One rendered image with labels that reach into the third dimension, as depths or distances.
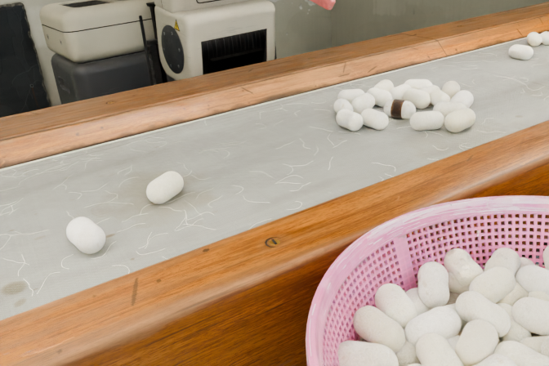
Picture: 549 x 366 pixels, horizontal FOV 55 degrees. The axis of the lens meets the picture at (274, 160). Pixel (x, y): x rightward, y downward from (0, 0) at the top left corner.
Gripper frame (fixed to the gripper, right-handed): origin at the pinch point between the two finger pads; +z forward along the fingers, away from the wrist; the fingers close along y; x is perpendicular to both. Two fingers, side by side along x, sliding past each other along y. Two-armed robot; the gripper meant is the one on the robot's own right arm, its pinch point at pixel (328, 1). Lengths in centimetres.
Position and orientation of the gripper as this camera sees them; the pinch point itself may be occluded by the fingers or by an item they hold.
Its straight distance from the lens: 69.1
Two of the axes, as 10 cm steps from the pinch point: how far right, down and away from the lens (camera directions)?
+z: 4.4, 8.3, -3.6
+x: -2.7, 5.0, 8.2
